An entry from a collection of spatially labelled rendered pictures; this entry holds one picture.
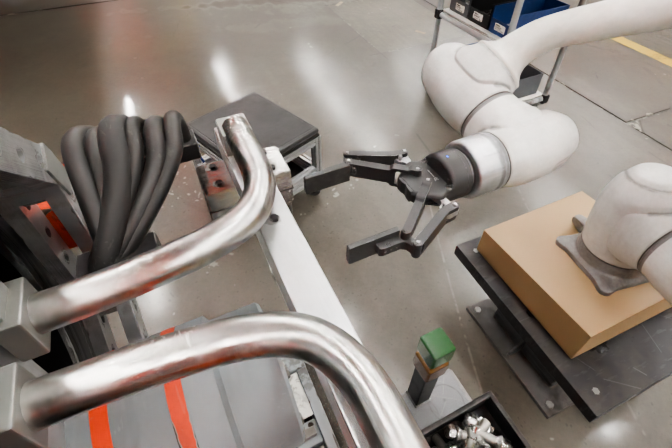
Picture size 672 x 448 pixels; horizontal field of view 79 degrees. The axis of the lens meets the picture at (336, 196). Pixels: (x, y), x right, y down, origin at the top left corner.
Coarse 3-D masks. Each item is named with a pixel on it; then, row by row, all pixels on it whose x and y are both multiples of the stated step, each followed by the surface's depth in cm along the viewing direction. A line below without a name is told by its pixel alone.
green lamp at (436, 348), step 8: (440, 328) 61; (424, 336) 60; (432, 336) 60; (440, 336) 60; (424, 344) 59; (432, 344) 59; (440, 344) 59; (448, 344) 59; (424, 352) 60; (432, 352) 58; (440, 352) 58; (448, 352) 58; (432, 360) 58; (440, 360) 59; (448, 360) 61; (432, 368) 60
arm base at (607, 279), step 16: (576, 224) 108; (560, 240) 105; (576, 240) 103; (576, 256) 100; (592, 256) 96; (592, 272) 96; (608, 272) 94; (624, 272) 93; (640, 272) 93; (608, 288) 93; (624, 288) 95
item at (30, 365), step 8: (0, 352) 23; (8, 352) 24; (0, 360) 23; (8, 360) 24; (16, 360) 25; (32, 360) 27; (32, 368) 26; (40, 368) 27; (56, 424) 27; (64, 424) 28; (48, 432) 26; (56, 432) 27; (64, 432) 28; (48, 440) 25; (56, 440) 26; (64, 440) 27
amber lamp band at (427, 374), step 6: (414, 360) 65; (420, 360) 63; (420, 366) 63; (426, 366) 62; (438, 366) 62; (444, 366) 62; (420, 372) 64; (426, 372) 62; (432, 372) 61; (438, 372) 62; (444, 372) 64; (426, 378) 63; (432, 378) 63
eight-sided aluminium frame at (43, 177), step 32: (0, 128) 32; (0, 160) 30; (32, 160) 37; (0, 192) 38; (32, 192) 41; (64, 192) 42; (32, 224) 43; (64, 224) 45; (64, 256) 50; (96, 320) 53; (128, 320) 55; (96, 352) 53
